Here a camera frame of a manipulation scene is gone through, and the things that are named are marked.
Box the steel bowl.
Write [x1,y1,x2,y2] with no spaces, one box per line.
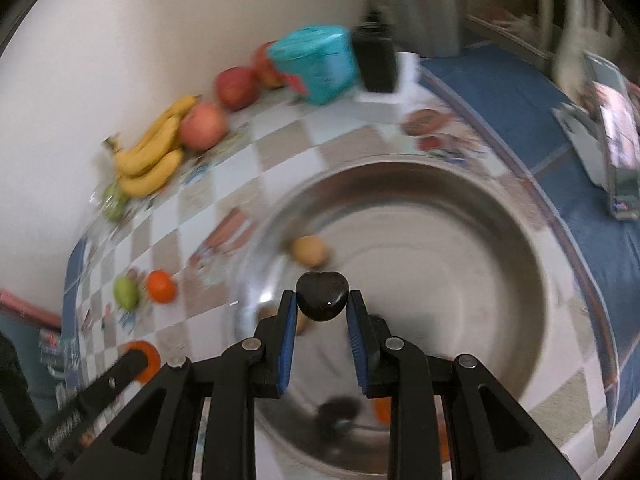
[232,162,608,468]

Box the tablet with stand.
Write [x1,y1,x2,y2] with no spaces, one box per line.
[552,52,640,221]

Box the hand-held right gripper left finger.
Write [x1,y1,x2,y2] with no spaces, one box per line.
[65,290,299,480]

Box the green pear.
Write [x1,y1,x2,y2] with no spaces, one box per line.
[113,277,140,312]

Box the printed checkered tablecloth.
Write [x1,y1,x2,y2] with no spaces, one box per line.
[62,42,640,456]

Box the small yellowish fruit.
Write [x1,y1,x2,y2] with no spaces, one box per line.
[291,235,330,268]

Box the red apple behind container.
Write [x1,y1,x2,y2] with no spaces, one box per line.
[251,41,288,89]

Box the teal box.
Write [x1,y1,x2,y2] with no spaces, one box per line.
[267,25,360,106]

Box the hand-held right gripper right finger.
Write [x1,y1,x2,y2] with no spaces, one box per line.
[347,290,581,480]

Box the bag of green apples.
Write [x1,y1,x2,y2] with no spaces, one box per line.
[90,180,136,226]

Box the black plum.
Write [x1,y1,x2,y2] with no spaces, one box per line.
[295,271,349,322]

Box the dark red apple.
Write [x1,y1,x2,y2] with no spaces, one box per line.
[215,66,259,110]

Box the glass mug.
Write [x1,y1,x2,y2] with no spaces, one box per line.
[39,329,81,377]

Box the orange tangerine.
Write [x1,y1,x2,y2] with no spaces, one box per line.
[146,270,178,304]
[125,340,162,383]

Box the black box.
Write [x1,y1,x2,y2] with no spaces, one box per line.
[351,24,401,93]

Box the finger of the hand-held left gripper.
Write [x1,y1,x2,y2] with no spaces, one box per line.
[85,349,147,408]

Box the yellow banana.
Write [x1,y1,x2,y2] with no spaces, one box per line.
[129,94,200,153]
[119,149,185,197]
[102,116,182,177]

